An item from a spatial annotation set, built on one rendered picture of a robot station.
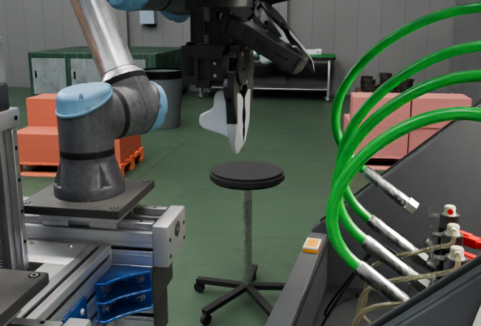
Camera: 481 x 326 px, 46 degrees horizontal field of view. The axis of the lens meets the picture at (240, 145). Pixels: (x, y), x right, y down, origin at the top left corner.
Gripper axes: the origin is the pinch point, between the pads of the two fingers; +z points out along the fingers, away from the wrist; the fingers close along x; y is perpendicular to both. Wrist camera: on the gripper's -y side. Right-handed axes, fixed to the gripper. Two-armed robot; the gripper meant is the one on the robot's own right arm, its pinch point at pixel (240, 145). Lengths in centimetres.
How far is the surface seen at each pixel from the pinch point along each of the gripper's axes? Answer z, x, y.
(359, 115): -4.5, -3.2, -15.9
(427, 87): -9.6, 4.8, -24.1
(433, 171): 13, -43, -28
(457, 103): 59, -463, -61
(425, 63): -11.7, -3.2, -23.8
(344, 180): 0.0, 12.8, -16.0
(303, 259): 28.7, -28.2, -4.2
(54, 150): 99, -343, 278
